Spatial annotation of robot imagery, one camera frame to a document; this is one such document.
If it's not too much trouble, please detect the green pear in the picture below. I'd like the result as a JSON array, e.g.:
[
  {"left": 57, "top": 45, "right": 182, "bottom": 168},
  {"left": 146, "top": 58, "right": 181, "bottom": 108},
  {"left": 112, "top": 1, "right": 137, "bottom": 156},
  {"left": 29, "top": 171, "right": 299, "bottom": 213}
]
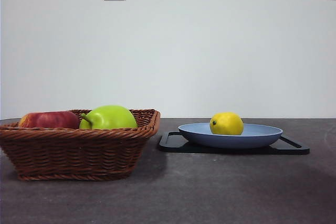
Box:
[{"left": 79, "top": 104, "right": 139, "bottom": 130}]

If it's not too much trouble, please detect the black rectangular tray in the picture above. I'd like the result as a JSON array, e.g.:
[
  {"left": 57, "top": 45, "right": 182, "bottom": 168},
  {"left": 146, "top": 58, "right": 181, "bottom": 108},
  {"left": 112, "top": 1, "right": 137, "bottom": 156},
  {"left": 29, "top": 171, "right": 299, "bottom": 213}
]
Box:
[{"left": 157, "top": 131, "right": 311, "bottom": 156}]

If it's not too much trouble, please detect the red apple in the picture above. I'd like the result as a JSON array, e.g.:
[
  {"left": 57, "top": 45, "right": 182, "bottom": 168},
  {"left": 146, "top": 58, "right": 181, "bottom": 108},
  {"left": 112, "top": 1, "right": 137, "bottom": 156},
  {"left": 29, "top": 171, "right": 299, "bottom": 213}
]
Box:
[{"left": 18, "top": 111, "right": 80, "bottom": 130}]

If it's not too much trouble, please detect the brown wicker basket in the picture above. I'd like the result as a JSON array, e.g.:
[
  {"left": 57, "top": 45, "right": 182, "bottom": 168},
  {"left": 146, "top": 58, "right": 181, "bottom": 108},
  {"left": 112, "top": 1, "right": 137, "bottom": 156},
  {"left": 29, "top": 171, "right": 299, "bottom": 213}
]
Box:
[{"left": 0, "top": 108, "right": 161, "bottom": 182}]

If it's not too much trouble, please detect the blue round plate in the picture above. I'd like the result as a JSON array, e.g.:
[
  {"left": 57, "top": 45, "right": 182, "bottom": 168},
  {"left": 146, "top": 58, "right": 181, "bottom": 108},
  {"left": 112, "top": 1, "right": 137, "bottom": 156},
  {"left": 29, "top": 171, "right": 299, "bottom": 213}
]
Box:
[{"left": 177, "top": 122, "right": 284, "bottom": 149}]

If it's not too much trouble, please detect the yellow lemon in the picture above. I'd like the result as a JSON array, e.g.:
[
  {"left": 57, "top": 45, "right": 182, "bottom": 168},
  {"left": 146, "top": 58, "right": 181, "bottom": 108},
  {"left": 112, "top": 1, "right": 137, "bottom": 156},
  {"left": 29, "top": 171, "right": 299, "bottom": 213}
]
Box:
[{"left": 209, "top": 112, "right": 245, "bottom": 136}]

